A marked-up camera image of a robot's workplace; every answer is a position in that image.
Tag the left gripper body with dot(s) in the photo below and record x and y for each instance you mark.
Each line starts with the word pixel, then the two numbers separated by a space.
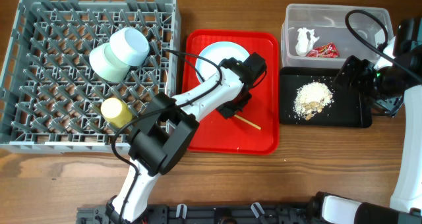
pixel 233 107

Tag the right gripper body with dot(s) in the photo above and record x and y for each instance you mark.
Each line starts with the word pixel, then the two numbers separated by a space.
pixel 380 85

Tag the wooden chopstick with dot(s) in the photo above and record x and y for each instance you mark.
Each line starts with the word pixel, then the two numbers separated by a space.
pixel 247 122

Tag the red snack wrapper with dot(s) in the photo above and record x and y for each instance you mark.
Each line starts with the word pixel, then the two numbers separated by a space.
pixel 326 51

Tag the rice and nut scraps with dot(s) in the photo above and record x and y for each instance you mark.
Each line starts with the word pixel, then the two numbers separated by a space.
pixel 311 99

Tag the light blue plate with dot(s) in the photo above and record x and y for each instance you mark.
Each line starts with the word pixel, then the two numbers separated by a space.
pixel 216 52

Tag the white napkin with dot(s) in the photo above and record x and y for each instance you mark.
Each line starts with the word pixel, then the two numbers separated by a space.
pixel 305 41

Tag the yellow cup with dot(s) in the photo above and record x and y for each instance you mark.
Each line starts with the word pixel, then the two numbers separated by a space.
pixel 115 112

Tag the light blue bowl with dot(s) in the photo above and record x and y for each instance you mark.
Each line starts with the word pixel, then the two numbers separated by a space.
pixel 130 46

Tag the green bowl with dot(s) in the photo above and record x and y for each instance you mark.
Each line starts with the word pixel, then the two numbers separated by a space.
pixel 106 65

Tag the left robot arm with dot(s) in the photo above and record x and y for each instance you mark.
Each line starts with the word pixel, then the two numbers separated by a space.
pixel 155 141

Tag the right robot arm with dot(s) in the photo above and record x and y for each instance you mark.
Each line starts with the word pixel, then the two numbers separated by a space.
pixel 396 73

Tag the grey dishwasher rack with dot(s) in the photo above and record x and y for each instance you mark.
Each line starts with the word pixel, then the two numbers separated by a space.
pixel 51 96

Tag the red plastic tray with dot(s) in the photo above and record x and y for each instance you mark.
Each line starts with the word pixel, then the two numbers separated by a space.
pixel 219 135

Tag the black plastic tray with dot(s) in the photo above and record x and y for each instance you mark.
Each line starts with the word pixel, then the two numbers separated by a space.
pixel 346 109

